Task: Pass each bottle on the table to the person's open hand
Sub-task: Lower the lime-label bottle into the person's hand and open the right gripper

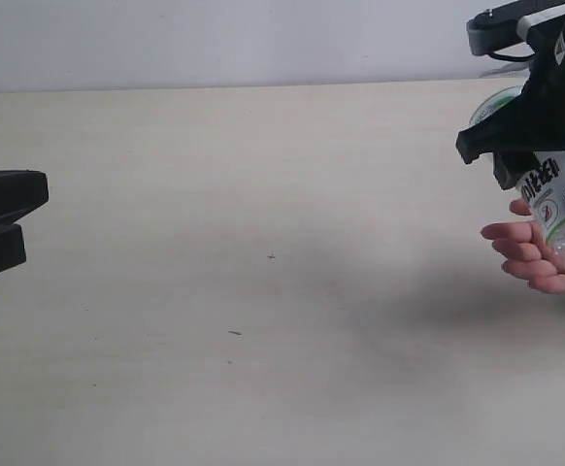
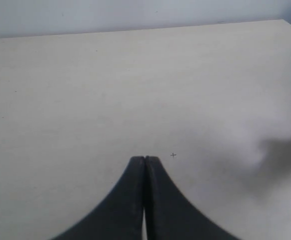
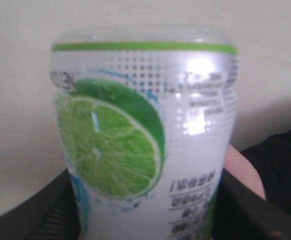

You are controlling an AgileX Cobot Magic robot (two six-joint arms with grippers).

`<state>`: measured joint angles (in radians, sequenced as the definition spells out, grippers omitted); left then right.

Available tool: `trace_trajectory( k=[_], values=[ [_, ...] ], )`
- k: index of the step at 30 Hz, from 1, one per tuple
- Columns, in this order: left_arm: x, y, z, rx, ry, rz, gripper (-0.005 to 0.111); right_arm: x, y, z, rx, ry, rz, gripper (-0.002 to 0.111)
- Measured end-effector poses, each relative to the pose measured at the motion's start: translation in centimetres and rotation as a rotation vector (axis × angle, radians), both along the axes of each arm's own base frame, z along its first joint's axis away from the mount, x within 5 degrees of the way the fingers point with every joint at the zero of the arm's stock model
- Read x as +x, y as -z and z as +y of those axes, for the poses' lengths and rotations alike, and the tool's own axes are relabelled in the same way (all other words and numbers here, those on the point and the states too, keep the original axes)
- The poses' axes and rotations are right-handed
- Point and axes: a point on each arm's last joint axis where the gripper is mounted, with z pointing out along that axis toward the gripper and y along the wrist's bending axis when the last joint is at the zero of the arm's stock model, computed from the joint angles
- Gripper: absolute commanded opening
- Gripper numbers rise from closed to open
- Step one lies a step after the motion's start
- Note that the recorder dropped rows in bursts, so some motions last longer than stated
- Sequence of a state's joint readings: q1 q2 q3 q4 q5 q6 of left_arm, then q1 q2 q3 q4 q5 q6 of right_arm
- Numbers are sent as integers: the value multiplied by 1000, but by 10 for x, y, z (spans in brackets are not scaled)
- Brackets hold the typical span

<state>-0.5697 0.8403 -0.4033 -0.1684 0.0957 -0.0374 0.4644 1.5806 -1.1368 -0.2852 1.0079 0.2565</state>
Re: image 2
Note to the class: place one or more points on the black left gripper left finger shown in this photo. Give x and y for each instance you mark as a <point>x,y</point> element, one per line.
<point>119,216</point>

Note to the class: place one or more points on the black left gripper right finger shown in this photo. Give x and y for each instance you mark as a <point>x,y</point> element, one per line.
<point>168,213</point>

